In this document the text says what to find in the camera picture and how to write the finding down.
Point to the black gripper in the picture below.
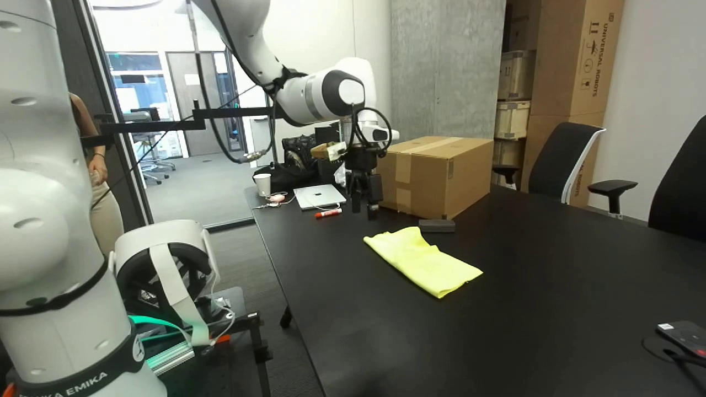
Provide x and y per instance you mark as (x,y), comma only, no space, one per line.
(363,176)

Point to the yellow towel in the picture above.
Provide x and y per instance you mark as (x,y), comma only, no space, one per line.
(422,262)

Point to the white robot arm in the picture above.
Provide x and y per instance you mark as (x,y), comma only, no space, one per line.
(63,319)

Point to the red marker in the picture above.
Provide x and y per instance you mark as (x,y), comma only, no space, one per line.
(327,215)

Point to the white laptop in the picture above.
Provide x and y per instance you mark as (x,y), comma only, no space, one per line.
(318,197)

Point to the brown cardboard box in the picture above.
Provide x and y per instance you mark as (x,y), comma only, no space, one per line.
(434,176)

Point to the white paper cup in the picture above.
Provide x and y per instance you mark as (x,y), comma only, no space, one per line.
(263,184)

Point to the black office chair near left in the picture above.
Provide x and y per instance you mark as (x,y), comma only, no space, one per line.
(559,164)

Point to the black office chair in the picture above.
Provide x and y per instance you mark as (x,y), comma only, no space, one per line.
(559,164)
(679,197)

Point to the white VR headset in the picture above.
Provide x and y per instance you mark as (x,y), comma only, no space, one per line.
(175,262)

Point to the tall cardboard box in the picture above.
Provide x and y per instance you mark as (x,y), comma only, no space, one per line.
(575,44)

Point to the small black remote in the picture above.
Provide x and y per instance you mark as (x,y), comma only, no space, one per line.
(684,333)

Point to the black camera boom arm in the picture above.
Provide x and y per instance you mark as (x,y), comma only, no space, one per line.
(194,122)

